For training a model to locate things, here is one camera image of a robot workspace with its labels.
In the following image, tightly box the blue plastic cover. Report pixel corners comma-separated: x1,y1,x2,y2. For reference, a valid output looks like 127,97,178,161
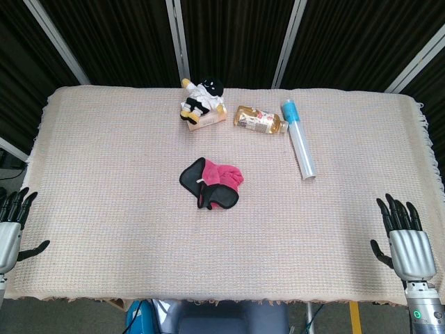
125,301,164,334

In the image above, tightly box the amber liquid plastic bottle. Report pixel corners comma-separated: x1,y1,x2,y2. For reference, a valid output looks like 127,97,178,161
233,105,290,135

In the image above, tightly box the black white yellow plush doll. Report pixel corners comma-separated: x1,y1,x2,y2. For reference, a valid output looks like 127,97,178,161
179,77,227,123

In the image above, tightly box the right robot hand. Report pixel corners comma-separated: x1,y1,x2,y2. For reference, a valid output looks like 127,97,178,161
370,193,437,281

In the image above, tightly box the pink tissue box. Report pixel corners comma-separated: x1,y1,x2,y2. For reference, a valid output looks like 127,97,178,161
187,110,227,132

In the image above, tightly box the pink cloth with black trim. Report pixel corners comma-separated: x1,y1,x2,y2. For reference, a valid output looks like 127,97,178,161
179,157,245,211

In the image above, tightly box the beige woven tablecloth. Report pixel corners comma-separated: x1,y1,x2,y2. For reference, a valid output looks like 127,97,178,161
0,84,445,307

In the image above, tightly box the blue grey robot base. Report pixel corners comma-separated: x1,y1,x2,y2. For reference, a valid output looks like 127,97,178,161
163,301,289,334

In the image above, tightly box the dark pleated curtain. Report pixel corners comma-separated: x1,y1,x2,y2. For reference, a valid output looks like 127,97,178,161
0,0,445,164

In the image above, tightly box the white metal frame post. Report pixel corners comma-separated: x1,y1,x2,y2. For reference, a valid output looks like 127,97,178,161
22,0,92,86
165,0,191,83
270,0,309,89
0,136,29,163
384,24,445,94

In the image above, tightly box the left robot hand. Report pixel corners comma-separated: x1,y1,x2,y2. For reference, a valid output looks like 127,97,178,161
0,187,51,276

